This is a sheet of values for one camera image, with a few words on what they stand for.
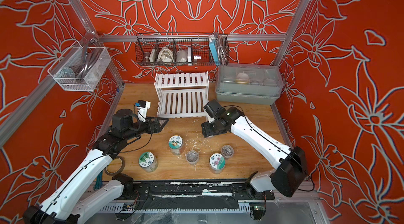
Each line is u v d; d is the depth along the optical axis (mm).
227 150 810
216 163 742
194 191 743
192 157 781
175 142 812
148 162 743
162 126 660
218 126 553
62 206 392
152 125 635
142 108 647
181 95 970
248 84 975
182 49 976
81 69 725
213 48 837
